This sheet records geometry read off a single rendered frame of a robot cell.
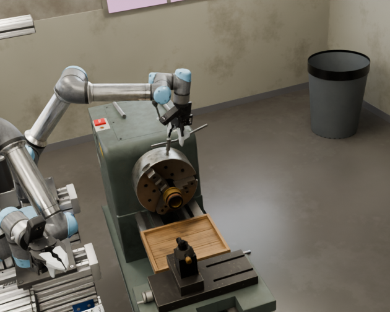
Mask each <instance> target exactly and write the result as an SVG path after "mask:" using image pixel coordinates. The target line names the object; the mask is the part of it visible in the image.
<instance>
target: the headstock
mask: <svg viewBox="0 0 390 312"><path fill-rule="evenodd" d="M116 103H117V105H118V106H119V107H120V108H121V109H122V111H123V112H124V114H125V115H126V117H125V118H123V117H122V116H121V115H120V114H119V112H118V111H117V109H116V108H115V107H114V106H113V104H112V103H109V104H106V105H100V106H95V107H91V108H88V111H89V116H90V122H91V126H92V131H93V137H94V141H95V146H96V150H97V155H98V161H99V164H100V168H101V171H102V174H103V177H104V179H105V183H106V186H107V188H108V192H109V194H110V197H111V201H112V203H113V207H114V209H115V212H116V215H118V216H122V215H126V214H131V213H134V212H138V211H141V210H146V208H144V207H143V206H142V205H141V204H140V202H139V200H138V198H137V196H136V193H135V191H134V188H133V186H132V183H131V173H132V169H133V167H134V165H135V163H136V162H137V161H138V160H139V159H140V157H142V156H143V155H144V154H145V153H147V152H148V151H150V150H153V149H156V148H160V147H166V145H161V146H158V147H153V148H151V147H150V146H151V145H155V144H159V143H163V142H166V141H167V138H170V139H171V141H173V140H176V139H178V137H179V136H178V132H177V131H175V132H174V131H172V132H171V136H170V137H168V133H167V125H166V126H164V125H163V124H162V123H161V122H160V121H159V120H158V119H157V118H158V114H157V111H156V109H155V107H154V106H153V104H152V101H123V102H116ZM158 110H159V113H160V116H163V115H164V114H165V113H166V112H167V110H166V109H165V108H164V107H163V105H161V104H159V103H158ZM102 118H106V119H107V121H108V124H109V126H110V129H105V130H102V131H97V132H96V130H95V127H94V125H93V120H96V119H102ZM170 147H171V148H174V149H177V150H179V151H180V152H182V153H183V154H185V156H186V157H187V159H188V160H189V162H190V163H191V165H192V166H193V168H194V169H195V171H196V179H197V188H196V192H195V193H194V195H193V197H195V196H199V195H200V194H201V184H200V176H199V162H198V155H197V142H196V135H195V133H193V134H191V135H190V137H189V138H187V139H185V140H184V143H183V146H180V144H179V141H178V142H174V143H171V145H170ZM194 159H195V160H194ZM194 161H195V162H194ZM124 171H125V172H124ZM127 190H128V191H127ZM136 206H137V207H136Z"/></svg>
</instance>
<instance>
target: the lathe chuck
mask: <svg viewBox="0 0 390 312"><path fill-rule="evenodd" d="M165 153H166V150H161V151H158V152H155V153H152V154H150V155H149V156H147V157H146V158H145V159H143V160H142V161H141V162H140V163H139V164H138V166H137V167H136V169H135V171H134V174H133V178H132V185H133V188H134V191H135V193H136V196H137V198H138V200H139V202H140V204H141V205H142V206H143V207H145V208H146V209H147V210H149V211H152V212H155V209H156V207H157V204H158V201H159V199H160V196H161V192H160V188H158V187H157V186H156V185H155V183H154V182H153V181H152V180H150V179H149V177H148V176H147V173H145V171H143V170H144V168H145V167H146V166H147V165H150V167H151V168H153V169H154V170H155V171H156V172H157V173H158V174H159V175H160V176H162V177H163V178H164V179H171V180H170V181H169V182H168V185H169V187H174V185H173V181H172V180H175V181H176V180H180V179H183V178H186V177H189V176H192V175H195V174H196V171H195V169H194V168H193V166H192V165H191V164H190V162H189V160H188V159H187V158H186V157H185V156H184V155H183V154H181V153H179V152H176V151H172V150H170V151H169V154H170V156H165V155H164V154H165ZM196 188H197V181H196V186H193V187H191V188H189V191H186V192H184V195H183V205H182V206H181V207H183V206H184V205H185V204H186V203H188V202H189V200H190V199H191V198H192V197H193V195H194V193H195V192H196ZM181 207H180V208H181ZM178 209H179V208H178ZM174 210H177V209H171V208H170V207H169V209H167V210H166V213H167V212H172V211H174Z"/></svg>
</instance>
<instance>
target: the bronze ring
mask: <svg viewBox="0 0 390 312"><path fill-rule="evenodd" d="M163 200H164V201H165V202H166V204H167V205H168V206H169V207H170V208H171V209H178V208H180V207H181V206H182V205H183V196H182V193H181V191H180V189H178V188H176V187H170V188H169V189H167V190H166V191H165V192H164V194H163Z"/></svg>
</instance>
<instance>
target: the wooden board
mask: <svg viewBox="0 0 390 312"><path fill-rule="evenodd" d="M140 233H141V238H142V242H143V244H144V247H145V250H146V251H147V255H148V257H149V260H150V263H151V265H152V268H153V270H154V273H155V274H158V273H161V272H165V271H169V270H170V269H169V267H168V264H167V257H166V255H168V254H172V253H174V250H173V249H175V248H176V247H177V246H178V244H177V242H176V239H177V238H178V237H180V238H181V239H182V240H186V241H187V242H188V245H190V246H192V247H193V250H194V252H195V253H196V256H197V262H198V261H202V260H205V259H209V258H212V257H216V256H220V255H222V254H226V253H230V252H231V251H230V248H229V246H228V245H227V243H226V241H225V240H224V238H223V236H222V234H221V233H220V231H219V230H218V228H217V226H216V224H215V223H214V221H213V220H212V218H211V216H210V215H209V213H208V214H204V215H199V216H197V217H192V218H190V219H185V220H181V221H178V222H174V223H169V224H167V225H162V226H160V227H155V228H151V229H148V230H144V231H141V232H140Z"/></svg>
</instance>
